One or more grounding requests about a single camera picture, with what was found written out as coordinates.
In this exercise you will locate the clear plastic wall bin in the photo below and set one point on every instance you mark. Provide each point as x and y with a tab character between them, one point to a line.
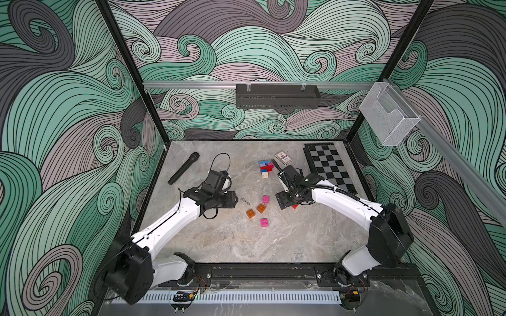
388	113

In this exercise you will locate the black grey chessboard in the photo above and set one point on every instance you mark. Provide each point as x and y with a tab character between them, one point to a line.
324	159

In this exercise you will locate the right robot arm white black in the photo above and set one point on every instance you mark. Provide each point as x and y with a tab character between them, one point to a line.
389	235

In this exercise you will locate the aluminium rail right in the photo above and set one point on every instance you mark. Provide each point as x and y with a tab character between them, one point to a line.
484	191

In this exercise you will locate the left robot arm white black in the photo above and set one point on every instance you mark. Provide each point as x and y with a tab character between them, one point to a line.
131	268

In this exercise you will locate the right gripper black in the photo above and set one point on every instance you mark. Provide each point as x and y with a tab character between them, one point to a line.
285	199

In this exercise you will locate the black microphone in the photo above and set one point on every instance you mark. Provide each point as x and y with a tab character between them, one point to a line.
193	157

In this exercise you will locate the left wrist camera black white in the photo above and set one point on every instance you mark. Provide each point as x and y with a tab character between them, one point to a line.
219	180

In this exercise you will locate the orange lego brick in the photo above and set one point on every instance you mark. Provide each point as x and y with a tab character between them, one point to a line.
261	208
250	213

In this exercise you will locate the white slotted cable duct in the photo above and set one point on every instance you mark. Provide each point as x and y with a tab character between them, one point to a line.
269	297

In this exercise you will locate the playing card box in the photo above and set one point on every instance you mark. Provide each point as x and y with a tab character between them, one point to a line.
283	158

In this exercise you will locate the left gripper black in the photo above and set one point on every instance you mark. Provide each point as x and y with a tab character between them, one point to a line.
230	202

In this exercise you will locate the black wall tray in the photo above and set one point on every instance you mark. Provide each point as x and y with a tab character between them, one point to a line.
283	97

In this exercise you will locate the light blue lego brick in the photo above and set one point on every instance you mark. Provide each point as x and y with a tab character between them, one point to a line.
265	162

